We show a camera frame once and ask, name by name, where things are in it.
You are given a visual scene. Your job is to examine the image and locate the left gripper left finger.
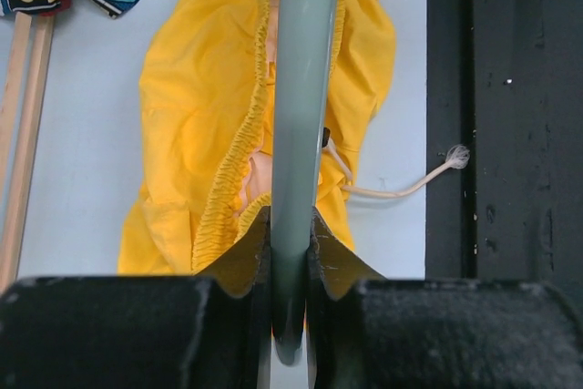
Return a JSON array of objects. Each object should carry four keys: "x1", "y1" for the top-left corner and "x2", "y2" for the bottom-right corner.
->
[{"x1": 199, "y1": 207, "x2": 271, "y2": 388}]

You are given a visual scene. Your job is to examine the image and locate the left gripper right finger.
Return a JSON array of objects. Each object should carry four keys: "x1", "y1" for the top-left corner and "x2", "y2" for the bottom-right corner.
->
[{"x1": 305, "y1": 214, "x2": 383, "y2": 388}]

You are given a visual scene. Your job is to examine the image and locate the yellow shorts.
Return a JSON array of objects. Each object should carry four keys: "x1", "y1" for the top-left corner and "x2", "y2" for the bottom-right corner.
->
[{"x1": 118, "y1": 0, "x2": 396, "y2": 275}]

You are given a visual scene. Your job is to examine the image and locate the mint green hanger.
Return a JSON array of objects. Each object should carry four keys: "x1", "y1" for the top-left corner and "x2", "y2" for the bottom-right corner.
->
[{"x1": 271, "y1": 0, "x2": 337, "y2": 366}]

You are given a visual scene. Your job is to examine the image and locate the wooden clothes rack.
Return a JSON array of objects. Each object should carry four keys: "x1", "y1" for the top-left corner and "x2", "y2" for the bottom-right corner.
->
[{"x1": 1, "y1": 13, "x2": 55, "y2": 290}]

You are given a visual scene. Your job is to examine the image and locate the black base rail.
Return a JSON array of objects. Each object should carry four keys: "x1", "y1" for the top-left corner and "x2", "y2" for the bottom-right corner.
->
[{"x1": 425, "y1": 0, "x2": 582, "y2": 299}]

